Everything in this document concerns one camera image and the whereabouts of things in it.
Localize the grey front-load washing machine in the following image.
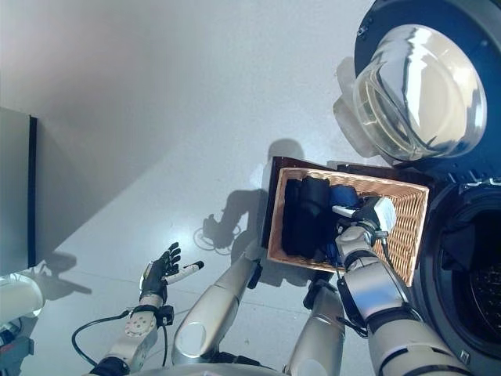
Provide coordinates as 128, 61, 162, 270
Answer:
413, 172, 501, 376

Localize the silver left robot leg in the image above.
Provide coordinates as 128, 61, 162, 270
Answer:
171, 250, 264, 367

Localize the blue garment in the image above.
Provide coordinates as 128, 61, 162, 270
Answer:
312, 184, 367, 271

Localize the grey panel with dark edge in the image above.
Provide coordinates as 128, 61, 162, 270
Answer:
0, 106, 38, 271

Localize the round glass washer door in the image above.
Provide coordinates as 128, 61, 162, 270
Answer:
332, 0, 501, 173

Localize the silver robot leg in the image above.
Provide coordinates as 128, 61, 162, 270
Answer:
171, 250, 264, 367
283, 269, 348, 375

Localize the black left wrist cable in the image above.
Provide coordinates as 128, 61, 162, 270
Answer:
72, 309, 170, 370

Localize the silver robot torso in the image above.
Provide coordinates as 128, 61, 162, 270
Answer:
154, 362, 293, 376

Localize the black garment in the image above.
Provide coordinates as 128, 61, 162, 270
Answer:
281, 176, 333, 259

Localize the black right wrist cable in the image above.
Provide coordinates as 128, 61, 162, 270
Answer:
375, 230, 395, 262

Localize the glossy brown stool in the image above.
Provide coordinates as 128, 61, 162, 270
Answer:
260, 155, 434, 251

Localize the rectangular wicker laundry basket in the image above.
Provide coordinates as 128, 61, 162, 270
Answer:
266, 167, 431, 287

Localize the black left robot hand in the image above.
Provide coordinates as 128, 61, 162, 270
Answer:
139, 241, 205, 302

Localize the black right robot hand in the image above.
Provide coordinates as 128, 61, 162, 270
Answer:
331, 197, 398, 236

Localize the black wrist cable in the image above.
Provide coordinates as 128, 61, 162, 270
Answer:
375, 230, 395, 262
72, 309, 170, 370

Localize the silver right robot leg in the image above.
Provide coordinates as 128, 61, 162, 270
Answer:
283, 269, 348, 375

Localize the white rounded device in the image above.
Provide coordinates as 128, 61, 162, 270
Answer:
0, 273, 44, 376

